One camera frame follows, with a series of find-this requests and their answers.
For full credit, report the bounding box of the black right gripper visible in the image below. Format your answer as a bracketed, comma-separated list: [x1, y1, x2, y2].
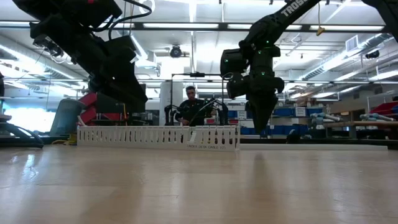
[226, 45, 285, 134]

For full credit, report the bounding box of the red bin shelf rack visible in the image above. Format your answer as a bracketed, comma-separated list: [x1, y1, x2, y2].
[78, 92, 129, 126]

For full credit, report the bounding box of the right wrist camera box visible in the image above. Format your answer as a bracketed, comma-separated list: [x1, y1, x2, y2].
[220, 48, 249, 77]

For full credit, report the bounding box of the black ceiling camera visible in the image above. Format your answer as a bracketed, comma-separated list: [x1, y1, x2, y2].
[169, 44, 183, 59]
[32, 34, 65, 59]

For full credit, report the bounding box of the person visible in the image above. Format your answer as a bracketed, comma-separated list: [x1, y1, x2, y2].
[175, 86, 216, 127]

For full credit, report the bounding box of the black cable loop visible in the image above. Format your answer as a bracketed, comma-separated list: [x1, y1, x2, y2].
[0, 122, 45, 149]

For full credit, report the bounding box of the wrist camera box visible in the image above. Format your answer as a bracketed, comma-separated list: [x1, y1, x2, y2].
[220, 48, 249, 77]
[105, 35, 138, 65]

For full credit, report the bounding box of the black monitor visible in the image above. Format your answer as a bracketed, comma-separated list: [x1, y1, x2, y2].
[96, 91, 147, 114]

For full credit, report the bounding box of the blue storage bin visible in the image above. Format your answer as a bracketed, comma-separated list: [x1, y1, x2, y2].
[272, 106, 325, 118]
[226, 110, 249, 119]

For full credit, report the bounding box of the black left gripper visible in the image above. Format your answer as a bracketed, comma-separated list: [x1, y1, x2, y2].
[73, 39, 149, 113]

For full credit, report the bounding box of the white slotted cable duct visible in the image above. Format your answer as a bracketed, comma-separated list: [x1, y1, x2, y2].
[76, 124, 241, 152]

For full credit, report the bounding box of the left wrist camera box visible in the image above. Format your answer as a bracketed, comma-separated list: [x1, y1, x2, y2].
[105, 35, 138, 65]

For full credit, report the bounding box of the black overhead light bar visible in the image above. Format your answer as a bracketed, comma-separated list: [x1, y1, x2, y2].
[0, 21, 387, 34]

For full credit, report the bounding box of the grey waste bin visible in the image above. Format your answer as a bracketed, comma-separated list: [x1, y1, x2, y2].
[49, 98, 86, 137]

